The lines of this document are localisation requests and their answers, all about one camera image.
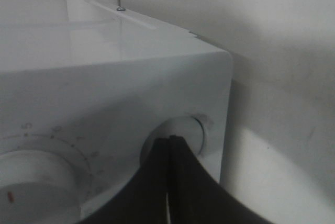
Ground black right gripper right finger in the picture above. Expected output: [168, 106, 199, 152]
[169, 136, 268, 223]

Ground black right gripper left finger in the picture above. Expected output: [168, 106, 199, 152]
[80, 139, 169, 224]

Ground round white door-release button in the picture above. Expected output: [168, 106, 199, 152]
[140, 116, 206, 165]

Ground lower white timer knob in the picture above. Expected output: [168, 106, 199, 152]
[1, 150, 81, 223]

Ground white microwave oven body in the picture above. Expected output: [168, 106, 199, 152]
[1, 0, 233, 223]

